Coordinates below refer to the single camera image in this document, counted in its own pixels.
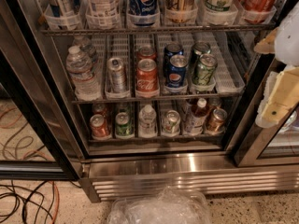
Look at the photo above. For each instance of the glass fridge door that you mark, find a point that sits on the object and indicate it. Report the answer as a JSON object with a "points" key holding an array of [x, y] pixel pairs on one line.
{"points": [[32, 73], [251, 144]]}

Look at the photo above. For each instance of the rear green soda can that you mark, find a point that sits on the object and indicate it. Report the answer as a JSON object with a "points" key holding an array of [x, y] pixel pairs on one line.
{"points": [[198, 48]]}

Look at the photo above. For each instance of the water bottle bottom shelf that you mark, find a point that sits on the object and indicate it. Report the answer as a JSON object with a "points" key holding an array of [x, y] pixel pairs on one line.
{"points": [[147, 121]]}

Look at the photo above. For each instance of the empty clear shelf tray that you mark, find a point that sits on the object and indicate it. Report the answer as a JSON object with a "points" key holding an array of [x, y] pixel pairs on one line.
{"points": [[227, 77]]}

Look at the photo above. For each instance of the amber tea bottle bottom shelf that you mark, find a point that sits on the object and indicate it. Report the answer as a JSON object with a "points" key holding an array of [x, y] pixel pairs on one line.
{"points": [[195, 119]]}

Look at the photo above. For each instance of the clear water bottle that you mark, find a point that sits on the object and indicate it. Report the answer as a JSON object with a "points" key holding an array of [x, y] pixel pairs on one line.
{"points": [[81, 70], [87, 46]]}

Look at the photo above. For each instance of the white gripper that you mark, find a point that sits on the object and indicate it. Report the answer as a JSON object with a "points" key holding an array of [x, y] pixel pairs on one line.
{"points": [[288, 41]]}

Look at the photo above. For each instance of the leftmost bottle top shelf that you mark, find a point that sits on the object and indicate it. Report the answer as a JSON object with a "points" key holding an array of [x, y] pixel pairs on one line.
{"points": [[63, 15]]}

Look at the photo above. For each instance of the clear labelled bottle top shelf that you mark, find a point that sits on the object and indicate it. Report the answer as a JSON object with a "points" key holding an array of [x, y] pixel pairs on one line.
{"points": [[103, 14]]}

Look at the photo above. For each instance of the brown can bottom shelf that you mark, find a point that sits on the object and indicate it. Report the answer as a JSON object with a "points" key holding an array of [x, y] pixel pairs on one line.
{"points": [[216, 120]]}

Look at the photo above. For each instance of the front red Coca-Cola can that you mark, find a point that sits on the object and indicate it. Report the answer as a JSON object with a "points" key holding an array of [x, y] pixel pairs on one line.
{"points": [[146, 75]]}

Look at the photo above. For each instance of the rear blue Pepsi can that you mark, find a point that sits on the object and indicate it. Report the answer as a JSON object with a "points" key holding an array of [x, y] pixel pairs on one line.
{"points": [[171, 49]]}

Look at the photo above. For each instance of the silver soda can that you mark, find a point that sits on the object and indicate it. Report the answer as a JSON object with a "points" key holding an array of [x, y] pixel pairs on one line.
{"points": [[117, 74]]}

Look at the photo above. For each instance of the rear red Coca-Cola can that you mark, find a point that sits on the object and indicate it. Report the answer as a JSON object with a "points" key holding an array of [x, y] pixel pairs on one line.
{"points": [[146, 52]]}

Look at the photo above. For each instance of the front green soda can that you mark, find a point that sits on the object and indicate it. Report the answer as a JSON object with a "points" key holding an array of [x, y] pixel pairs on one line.
{"points": [[204, 69]]}

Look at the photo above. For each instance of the large Pepsi bottle top shelf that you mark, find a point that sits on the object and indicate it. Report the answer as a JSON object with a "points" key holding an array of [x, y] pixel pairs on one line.
{"points": [[143, 12]]}

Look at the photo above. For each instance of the stainless steel fridge base grille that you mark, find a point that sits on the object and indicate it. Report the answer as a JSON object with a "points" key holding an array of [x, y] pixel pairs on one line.
{"points": [[114, 178]]}

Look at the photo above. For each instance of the green soda can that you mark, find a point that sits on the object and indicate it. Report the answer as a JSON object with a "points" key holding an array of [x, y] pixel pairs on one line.
{"points": [[198, 48], [204, 69]]}

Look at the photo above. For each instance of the dark soda bottle top shelf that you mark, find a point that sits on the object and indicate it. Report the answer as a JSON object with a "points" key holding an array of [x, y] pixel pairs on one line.
{"points": [[179, 11]]}

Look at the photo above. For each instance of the red coca-cola can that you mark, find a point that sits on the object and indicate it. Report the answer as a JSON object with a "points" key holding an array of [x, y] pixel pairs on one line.
{"points": [[146, 75], [146, 52]]}

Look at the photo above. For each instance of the right glass fridge door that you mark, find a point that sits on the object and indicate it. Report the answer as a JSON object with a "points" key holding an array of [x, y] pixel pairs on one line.
{"points": [[251, 144]]}

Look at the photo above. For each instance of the front blue Pepsi can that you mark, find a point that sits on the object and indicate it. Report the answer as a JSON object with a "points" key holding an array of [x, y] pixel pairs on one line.
{"points": [[176, 71]]}

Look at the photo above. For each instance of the left glass fridge door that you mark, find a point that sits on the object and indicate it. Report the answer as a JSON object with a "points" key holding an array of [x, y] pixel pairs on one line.
{"points": [[32, 73]]}

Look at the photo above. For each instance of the clear plastic bag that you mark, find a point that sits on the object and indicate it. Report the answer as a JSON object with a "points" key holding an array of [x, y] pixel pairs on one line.
{"points": [[169, 206]]}

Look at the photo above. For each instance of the red can bottom shelf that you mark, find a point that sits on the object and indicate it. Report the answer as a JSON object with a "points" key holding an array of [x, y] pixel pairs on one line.
{"points": [[99, 126]]}

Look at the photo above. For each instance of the blue pepsi can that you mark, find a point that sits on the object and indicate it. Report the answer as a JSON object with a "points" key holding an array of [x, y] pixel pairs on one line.
{"points": [[176, 71], [171, 49]]}

